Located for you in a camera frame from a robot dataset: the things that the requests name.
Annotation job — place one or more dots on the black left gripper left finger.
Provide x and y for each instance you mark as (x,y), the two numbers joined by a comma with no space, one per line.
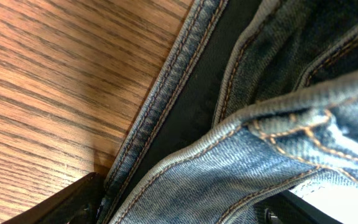
(76,204)

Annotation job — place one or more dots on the blue denim jeans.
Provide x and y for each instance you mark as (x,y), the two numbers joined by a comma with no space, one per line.
(254,98)

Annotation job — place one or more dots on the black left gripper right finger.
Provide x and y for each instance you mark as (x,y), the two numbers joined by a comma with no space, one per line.
(287,208)

